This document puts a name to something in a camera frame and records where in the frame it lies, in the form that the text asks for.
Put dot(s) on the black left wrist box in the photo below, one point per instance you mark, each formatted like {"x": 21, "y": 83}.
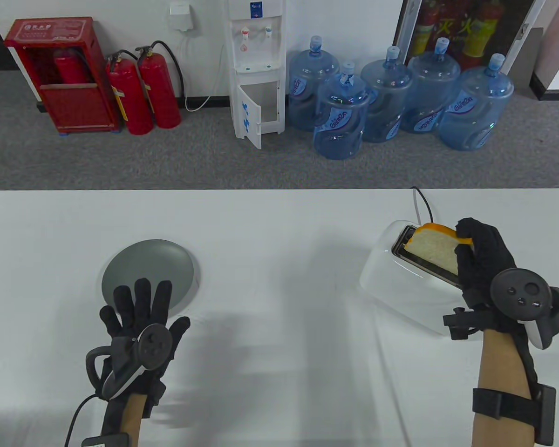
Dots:
{"x": 105, "y": 440}

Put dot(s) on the person's right forearm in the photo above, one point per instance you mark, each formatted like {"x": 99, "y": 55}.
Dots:
{"x": 498, "y": 363}

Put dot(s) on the glass door fire cabinet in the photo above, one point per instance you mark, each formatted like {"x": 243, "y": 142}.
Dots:
{"x": 475, "y": 28}

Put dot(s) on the red extinguisher inside cabinet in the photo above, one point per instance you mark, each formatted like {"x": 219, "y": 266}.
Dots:
{"x": 70, "y": 70}

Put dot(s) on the grey leaning panel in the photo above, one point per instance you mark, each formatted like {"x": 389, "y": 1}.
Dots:
{"x": 531, "y": 56}

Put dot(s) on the grey round plate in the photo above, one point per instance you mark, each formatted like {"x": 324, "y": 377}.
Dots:
{"x": 144, "y": 260}

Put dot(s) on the black hand controller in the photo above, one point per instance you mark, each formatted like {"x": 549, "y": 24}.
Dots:
{"x": 521, "y": 295}
{"x": 153, "y": 347}

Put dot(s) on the toast slice with orange crust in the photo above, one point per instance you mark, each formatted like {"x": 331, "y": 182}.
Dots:
{"x": 433, "y": 251}

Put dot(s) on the black right hand controller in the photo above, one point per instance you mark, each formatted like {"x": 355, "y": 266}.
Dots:
{"x": 521, "y": 295}

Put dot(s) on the white wall box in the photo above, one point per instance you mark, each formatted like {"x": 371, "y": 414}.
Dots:
{"x": 180, "y": 16}

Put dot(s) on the person's left forearm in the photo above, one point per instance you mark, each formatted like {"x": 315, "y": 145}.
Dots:
{"x": 130, "y": 414}

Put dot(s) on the black left hand controller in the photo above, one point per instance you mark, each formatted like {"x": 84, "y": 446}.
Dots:
{"x": 153, "y": 347}

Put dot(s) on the person's left hand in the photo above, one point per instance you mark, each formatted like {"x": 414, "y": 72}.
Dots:
{"x": 135, "y": 316}

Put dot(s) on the black right wrist box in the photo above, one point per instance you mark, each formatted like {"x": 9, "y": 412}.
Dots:
{"x": 547, "y": 414}

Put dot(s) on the black wrist box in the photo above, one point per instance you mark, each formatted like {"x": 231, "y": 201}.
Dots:
{"x": 547, "y": 414}
{"x": 105, "y": 440}

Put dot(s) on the red fire extinguisher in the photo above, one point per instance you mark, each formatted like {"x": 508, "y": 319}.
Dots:
{"x": 130, "y": 102}
{"x": 160, "y": 93}

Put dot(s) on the person's right hand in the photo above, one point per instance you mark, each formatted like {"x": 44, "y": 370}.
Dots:
{"x": 484, "y": 251}

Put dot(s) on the white toaster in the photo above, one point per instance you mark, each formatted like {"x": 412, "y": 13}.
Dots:
{"x": 391, "y": 293}

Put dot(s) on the red fire extinguisher cabinet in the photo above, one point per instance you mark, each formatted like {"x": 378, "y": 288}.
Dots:
{"x": 74, "y": 107}

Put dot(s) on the white water dispenser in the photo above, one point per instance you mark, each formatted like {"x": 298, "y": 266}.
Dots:
{"x": 256, "y": 51}

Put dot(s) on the blue water jug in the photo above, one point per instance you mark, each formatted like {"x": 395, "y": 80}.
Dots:
{"x": 340, "y": 121}
{"x": 386, "y": 93}
{"x": 307, "y": 74}
{"x": 433, "y": 79}
{"x": 475, "y": 107}

